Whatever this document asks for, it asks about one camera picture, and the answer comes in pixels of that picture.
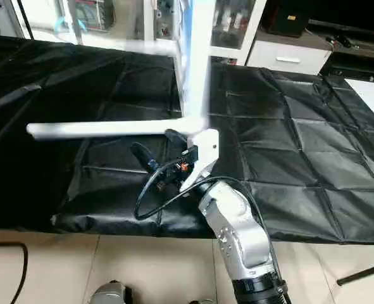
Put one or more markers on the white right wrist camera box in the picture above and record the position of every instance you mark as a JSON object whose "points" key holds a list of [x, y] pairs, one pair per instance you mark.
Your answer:
{"points": [[202, 149]]}

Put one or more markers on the white plastic table top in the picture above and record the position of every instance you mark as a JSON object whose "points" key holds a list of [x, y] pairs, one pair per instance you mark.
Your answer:
{"points": [[196, 63]]}

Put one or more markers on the white drawer unit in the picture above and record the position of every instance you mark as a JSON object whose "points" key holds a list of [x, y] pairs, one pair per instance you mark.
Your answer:
{"points": [[288, 58]]}

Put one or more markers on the black tripod leg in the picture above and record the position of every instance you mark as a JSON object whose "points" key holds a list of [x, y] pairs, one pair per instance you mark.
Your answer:
{"points": [[364, 273]]}

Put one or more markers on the white glass door cabinet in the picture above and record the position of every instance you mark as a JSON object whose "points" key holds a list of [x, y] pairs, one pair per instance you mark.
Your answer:
{"points": [[150, 19]]}

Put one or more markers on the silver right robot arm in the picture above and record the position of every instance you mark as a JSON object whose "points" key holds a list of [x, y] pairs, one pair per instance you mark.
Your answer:
{"points": [[234, 221]]}

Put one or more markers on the dark low sideboard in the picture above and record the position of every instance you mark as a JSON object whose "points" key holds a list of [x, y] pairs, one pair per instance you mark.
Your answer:
{"points": [[357, 25]]}

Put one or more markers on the light blue stand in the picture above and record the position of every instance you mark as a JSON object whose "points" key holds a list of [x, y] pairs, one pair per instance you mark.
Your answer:
{"points": [[69, 25]]}

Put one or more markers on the black work mat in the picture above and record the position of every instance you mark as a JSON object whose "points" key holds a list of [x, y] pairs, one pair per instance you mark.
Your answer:
{"points": [[300, 158]]}

